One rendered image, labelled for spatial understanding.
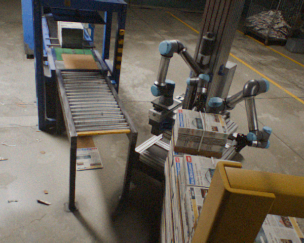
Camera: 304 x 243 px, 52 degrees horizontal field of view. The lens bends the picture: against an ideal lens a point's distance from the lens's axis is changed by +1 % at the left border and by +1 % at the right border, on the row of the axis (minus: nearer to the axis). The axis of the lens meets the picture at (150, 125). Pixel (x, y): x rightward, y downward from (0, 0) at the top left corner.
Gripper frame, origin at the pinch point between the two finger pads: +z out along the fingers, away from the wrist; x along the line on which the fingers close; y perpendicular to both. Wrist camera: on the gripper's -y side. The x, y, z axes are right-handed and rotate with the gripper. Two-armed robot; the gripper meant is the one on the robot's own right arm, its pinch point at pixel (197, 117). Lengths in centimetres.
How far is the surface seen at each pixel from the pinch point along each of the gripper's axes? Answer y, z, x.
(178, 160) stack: 27.7, 34.4, -16.0
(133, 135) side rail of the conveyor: -6, 22, -50
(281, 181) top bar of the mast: 199, 15, -26
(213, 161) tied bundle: 62, 28, 0
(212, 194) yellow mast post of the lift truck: 196, 19, -37
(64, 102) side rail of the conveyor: -35, 2, -116
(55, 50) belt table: -149, -64, -159
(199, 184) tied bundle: 83, 39, -12
